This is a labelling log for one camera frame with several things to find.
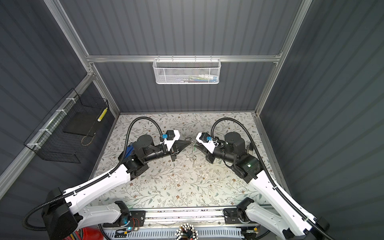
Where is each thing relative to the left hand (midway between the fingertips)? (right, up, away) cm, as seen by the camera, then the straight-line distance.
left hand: (190, 141), depth 65 cm
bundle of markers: (-1, -34, -9) cm, 35 cm away
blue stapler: (-41, -9, +31) cm, 52 cm away
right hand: (+4, -1, +1) cm, 4 cm away
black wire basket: (-62, +2, +7) cm, 62 cm away
